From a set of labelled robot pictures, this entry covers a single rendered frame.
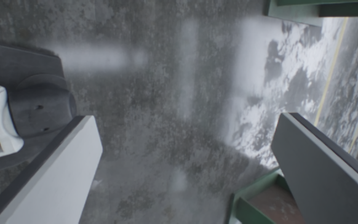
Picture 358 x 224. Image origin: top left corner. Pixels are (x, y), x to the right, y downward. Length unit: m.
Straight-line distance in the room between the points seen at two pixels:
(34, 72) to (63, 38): 0.24
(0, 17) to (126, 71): 0.54
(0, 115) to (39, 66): 0.23
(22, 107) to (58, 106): 0.09
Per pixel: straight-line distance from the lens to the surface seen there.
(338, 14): 2.54
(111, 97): 1.14
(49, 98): 0.74
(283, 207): 2.78
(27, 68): 0.88
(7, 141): 0.78
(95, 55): 1.08
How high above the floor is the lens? 1.04
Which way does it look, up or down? 49 degrees down
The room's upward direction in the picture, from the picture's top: 119 degrees clockwise
